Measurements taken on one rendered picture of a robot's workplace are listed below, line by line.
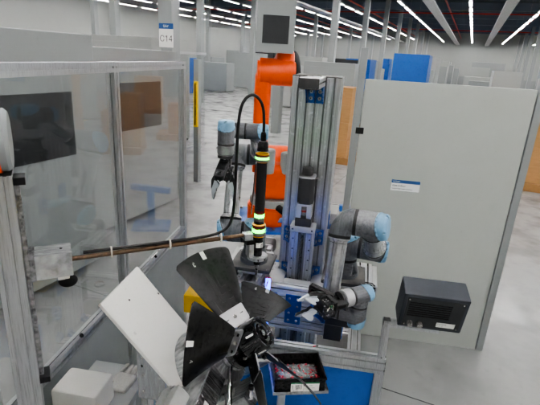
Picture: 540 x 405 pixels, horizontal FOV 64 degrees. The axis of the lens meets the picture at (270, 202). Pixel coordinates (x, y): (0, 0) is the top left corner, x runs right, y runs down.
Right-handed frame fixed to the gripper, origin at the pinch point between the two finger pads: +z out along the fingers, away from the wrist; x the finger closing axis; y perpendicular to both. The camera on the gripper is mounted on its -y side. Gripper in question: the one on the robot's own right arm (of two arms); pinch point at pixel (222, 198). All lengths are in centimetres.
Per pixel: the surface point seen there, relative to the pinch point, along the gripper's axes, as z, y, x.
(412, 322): 41, -17, -88
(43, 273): -3, -90, 26
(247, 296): 28.7, -34.0, -19.3
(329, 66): -63, 1028, -22
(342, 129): 64, 754, -69
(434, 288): 24, -16, -94
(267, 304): 30, -36, -28
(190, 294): 41.2, -17.1, 9.8
